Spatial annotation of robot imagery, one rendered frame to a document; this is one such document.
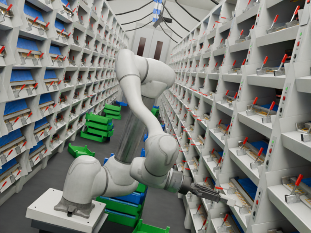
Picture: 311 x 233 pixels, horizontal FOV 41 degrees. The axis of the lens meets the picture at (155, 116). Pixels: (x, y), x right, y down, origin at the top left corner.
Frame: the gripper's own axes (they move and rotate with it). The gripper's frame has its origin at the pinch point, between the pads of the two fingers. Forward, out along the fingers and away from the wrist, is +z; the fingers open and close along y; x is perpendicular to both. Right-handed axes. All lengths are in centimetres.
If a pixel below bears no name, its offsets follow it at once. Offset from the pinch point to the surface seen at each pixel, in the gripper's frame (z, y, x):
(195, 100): 6, -255, 25
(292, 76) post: -1, 23, 53
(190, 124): 10, -253, 1
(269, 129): 1.8, 11.0, 33.4
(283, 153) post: 4.8, 25.3, 27.8
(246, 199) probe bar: 10.5, -8.8, 1.3
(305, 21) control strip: -4, 22, 72
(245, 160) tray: 5.8, -15.3, 16.2
